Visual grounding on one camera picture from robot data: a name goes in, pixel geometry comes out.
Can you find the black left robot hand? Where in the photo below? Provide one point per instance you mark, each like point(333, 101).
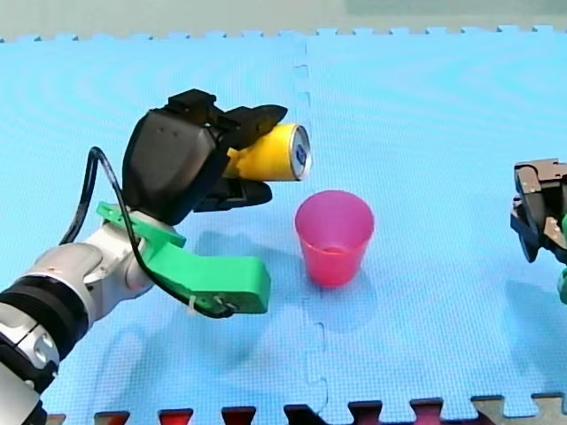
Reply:
point(164, 164)

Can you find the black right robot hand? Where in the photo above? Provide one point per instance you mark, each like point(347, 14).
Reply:
point(538, 208)

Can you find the yellow drink can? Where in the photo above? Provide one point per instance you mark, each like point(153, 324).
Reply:
point(277, 152)

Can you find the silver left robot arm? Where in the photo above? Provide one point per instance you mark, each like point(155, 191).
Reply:
point(66, 283)

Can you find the pink plastic cup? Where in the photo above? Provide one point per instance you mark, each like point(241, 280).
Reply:
point(334, 239)

